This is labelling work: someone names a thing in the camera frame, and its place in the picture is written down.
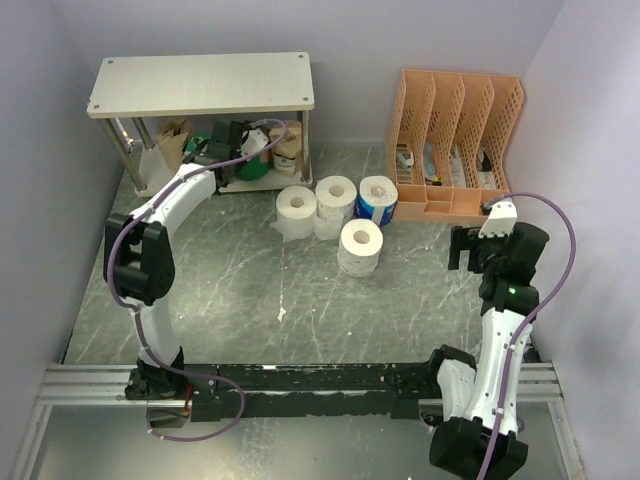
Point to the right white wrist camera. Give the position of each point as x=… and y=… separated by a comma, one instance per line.
x=500, y=221

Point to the aluminium frame rail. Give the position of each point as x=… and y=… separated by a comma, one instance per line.
x=85, y=385

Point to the white two-tier shelf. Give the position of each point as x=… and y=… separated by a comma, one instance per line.
x=129, y=90

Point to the orange file organizer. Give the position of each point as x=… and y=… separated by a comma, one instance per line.
x=446, y=143

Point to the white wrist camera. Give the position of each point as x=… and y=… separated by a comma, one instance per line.
x=254, y=144
x=500, y=221

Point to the blue-wrapped white paper roll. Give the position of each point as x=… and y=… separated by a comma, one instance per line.
x=376, y=200

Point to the green torn-wrapped paper roll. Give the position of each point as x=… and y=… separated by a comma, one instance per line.
x=197, y=142

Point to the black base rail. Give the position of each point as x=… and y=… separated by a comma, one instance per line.
x=399, y=391

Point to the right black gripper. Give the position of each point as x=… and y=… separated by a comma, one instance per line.
x=464, y=238

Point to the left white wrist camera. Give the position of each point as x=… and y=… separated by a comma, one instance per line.
x=254, y=144

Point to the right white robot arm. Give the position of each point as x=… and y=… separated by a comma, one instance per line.
x=477, y=438

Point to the kraft-wrapped paper roll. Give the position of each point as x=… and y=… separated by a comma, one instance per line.
x=286, y=155
x=171, y=139

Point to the brown-green paper roll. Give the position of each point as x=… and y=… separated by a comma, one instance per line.
x=256, y=168

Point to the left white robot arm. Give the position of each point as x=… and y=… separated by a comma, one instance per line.
x=138, y=259

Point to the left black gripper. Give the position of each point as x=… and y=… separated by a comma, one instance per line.
x=239, y=154

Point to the white paper roll front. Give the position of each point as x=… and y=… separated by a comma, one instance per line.
x=360, y=245

